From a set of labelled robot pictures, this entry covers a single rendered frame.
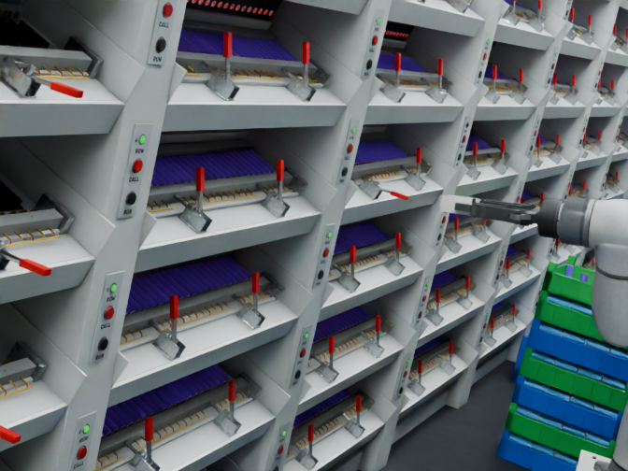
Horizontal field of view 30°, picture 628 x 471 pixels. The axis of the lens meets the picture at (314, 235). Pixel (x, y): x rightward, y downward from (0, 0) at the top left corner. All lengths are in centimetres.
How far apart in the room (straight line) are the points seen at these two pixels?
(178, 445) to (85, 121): 72
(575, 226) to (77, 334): 103
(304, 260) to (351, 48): 39
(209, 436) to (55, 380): 53
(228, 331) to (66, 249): 53
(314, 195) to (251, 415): 41
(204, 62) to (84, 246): 36
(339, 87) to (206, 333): 50
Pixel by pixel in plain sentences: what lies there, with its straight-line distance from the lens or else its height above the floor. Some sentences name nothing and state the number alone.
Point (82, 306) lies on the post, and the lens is 151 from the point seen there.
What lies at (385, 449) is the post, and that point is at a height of 6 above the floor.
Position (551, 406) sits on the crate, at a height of 19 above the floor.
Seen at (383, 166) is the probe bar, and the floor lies 78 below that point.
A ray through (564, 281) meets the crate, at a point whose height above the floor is 52.
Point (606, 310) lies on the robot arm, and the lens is 225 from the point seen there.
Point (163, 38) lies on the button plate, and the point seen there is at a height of 101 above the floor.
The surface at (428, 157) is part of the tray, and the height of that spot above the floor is 79.
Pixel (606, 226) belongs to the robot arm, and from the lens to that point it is 218.
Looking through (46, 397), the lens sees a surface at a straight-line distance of 154.
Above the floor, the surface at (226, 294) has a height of 59.
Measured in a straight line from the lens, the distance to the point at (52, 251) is 144.
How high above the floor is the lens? 111
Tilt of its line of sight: 12 degrees down
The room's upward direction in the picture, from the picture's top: 13 degrees clockwise
